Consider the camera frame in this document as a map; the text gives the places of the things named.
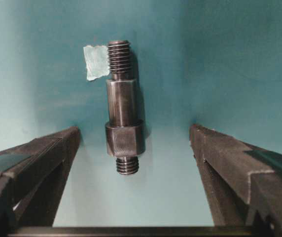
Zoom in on dark steel threaded shaft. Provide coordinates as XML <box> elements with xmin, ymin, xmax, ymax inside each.
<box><xmin>105</xmin><ymin>40</ymin><xmax>145</xmax><ymax>175</ymax></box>

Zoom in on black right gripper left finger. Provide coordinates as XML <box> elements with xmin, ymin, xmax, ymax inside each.
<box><xmin>0</xmin><ymin>126</ymin><xmax>80</xmax><ymax>237</ymax></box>

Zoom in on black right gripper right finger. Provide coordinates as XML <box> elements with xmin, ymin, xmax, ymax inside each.
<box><xmin>189</xmin><ymin>124</ymin><xmax>282</xmax><ymax>237</ymax></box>

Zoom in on pale green tape piece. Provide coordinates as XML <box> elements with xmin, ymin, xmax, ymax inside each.
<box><xmin>83</xmin><ymin>45</ymin><xmax>110</xmax><ymax>81</ymax></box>

